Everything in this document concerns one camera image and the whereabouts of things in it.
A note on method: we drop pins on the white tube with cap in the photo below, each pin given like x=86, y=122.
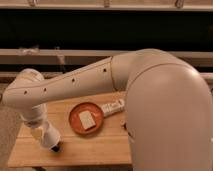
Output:
x=113, y=107

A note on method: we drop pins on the white sponge block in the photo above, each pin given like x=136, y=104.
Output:
x=87, y=120

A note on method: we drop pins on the black eraser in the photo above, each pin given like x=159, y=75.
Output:
x=57, y=147

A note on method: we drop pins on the orange round plate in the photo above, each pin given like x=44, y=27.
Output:
x=75, y=122

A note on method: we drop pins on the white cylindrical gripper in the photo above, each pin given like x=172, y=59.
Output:
x=35, y=123

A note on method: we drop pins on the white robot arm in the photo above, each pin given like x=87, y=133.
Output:
x=168, y=105

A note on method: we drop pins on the white ceramic cup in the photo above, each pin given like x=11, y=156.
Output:
x=48, y=136

